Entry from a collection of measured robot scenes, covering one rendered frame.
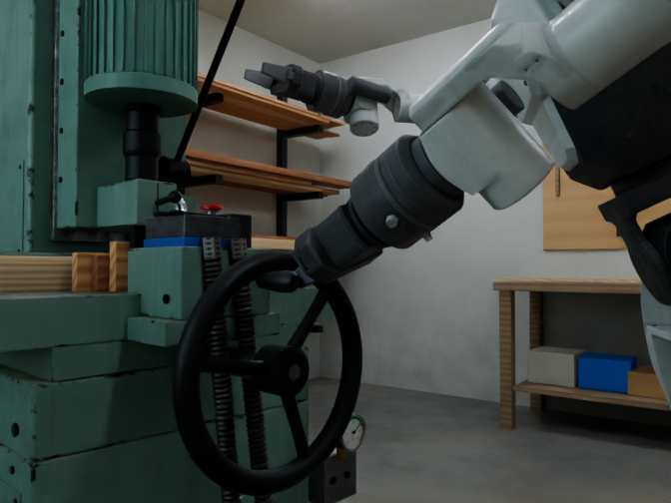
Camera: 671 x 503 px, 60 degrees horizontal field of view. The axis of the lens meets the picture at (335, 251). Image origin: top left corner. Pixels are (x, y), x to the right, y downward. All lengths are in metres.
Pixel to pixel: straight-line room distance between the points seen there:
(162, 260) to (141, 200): 0.20
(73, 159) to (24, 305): 0.38
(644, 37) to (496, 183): 0.15
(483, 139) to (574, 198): 3.56
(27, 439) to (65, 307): 0.16
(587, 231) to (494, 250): 0.63
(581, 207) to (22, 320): 3.63
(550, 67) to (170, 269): 0.49
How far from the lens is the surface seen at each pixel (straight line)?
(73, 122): 1.08
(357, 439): 1.03
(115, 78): 0.95
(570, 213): 4.05
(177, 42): 0.99
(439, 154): 0.51
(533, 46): 0.47
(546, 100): 0.83
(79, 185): 1.05
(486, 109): 0.50
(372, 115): 1.29
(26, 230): 1.12
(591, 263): 4.03
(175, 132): 1.25
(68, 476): 0.80
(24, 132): 1.16
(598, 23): 0.46
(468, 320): 4.31
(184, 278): 0.72
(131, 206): 0.95
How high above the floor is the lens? 0.93
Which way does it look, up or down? 2 degrees up
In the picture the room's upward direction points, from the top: straight up
